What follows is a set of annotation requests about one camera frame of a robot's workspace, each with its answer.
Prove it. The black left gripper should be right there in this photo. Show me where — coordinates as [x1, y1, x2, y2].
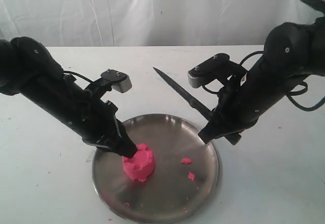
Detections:
[27, 71, 138, 158]

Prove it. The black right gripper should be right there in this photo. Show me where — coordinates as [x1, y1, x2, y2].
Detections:
[198, 54, 300, 143]

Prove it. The pink clay lump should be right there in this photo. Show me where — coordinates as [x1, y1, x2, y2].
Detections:
[122, 143, 155, 182]

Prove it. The black kitchen knife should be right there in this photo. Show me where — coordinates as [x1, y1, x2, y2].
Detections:
[152, 67, 242, 146]

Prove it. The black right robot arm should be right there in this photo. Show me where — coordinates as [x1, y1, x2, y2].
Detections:
[198, 17, 324, 145]

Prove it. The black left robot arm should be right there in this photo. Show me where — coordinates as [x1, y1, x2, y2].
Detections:
[1, 37, 137, 158]

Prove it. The pink sand crumb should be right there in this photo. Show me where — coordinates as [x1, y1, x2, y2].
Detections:
[188, 172, 195, 181]
[181, 157, 192, 165]

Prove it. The round steel plate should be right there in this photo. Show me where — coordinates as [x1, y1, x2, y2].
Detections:
[92, 114, 220, 223]

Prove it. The white backdrop curtain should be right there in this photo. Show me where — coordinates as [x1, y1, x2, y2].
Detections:
[1, 0, 319, 46]

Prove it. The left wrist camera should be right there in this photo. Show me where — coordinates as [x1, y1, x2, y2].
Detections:
[101, 69, 132, 93]

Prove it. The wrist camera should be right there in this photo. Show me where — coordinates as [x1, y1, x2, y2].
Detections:
[188, 53, 247, 88]
[101, 69, 132, 93]

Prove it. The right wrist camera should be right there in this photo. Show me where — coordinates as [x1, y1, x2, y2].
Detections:
[188, 53, 247, 88]

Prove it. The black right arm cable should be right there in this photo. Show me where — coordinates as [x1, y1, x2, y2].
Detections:
[203, 51, 320, 112]

